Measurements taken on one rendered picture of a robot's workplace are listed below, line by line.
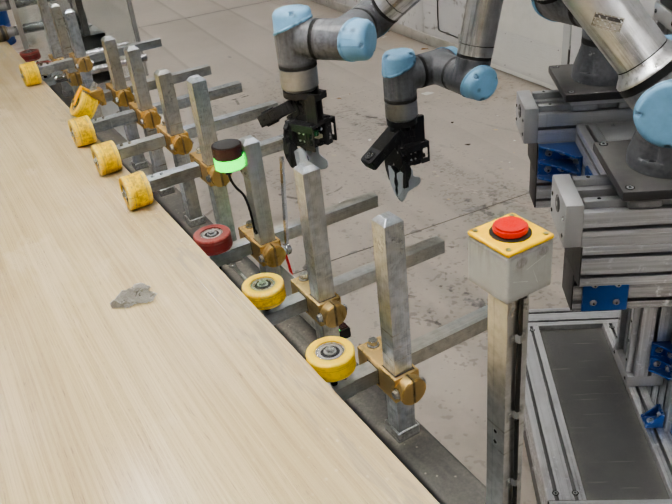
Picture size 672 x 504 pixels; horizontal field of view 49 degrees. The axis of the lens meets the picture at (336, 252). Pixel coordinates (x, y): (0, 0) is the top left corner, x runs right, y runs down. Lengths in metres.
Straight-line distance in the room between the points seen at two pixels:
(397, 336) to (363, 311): 1.65
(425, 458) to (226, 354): 0.38
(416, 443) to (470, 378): 1.21
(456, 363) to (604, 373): 0.55
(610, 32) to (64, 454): 1.02
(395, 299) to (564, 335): 1.28
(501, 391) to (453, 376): 1.55
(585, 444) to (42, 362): 1.33
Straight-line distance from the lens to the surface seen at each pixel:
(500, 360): 0.96
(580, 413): 2.13
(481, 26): 1.62
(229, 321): 1.32
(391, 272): 1.12
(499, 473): 1.09
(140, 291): 1.43
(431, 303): 2.86
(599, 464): 2.01
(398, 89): 1.69
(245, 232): 1.65
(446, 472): 1.29
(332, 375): 1.19
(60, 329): 1.43
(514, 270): 0.85
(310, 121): 1.48
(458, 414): 2.40
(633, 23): 1.24
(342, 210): 1.72
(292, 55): 1.43
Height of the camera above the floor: 1.66
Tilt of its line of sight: 31 degrees down
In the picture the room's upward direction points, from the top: 7 degrees counter-clockwise
